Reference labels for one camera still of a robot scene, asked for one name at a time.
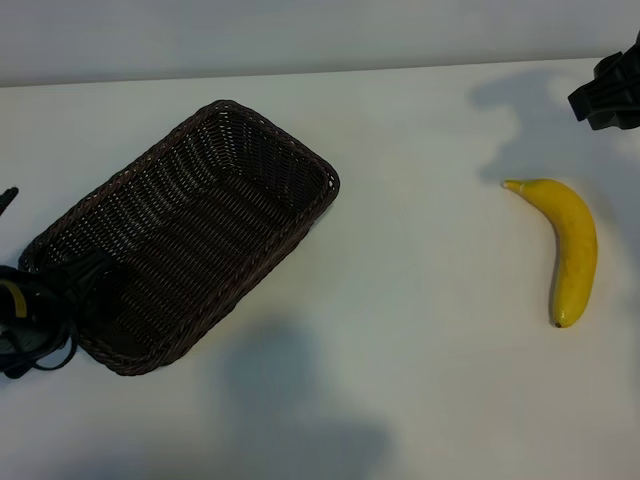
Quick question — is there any dark brown wicker basket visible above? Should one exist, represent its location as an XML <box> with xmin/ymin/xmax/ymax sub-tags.
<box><xmin>18</xmin><ymin>98</ymin><xmax>341</xmax><ymax>377</ymax></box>

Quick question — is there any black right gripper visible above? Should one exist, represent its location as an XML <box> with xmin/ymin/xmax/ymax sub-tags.
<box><xmin>568</xmin><ymin>42</ymin><xmax>640</xmax><ymax>132</ymax></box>

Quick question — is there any yellow banana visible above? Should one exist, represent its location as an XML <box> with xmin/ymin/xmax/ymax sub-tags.
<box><xmin>501</xmin><ymin>178</ymin><xmax>599</xmax><ymax>329</ymax></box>

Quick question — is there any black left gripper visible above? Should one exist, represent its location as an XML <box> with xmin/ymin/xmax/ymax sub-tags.
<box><xmin>0</xmin><ymin>249</ymin><xmax>114</xmax><ymax>331</ymax></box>

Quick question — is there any thin black cable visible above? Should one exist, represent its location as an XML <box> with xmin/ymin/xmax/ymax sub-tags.
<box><xmin>27</xmin><ymin>319</ymin><xmax>80</xmax><ymax>375</ymax></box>

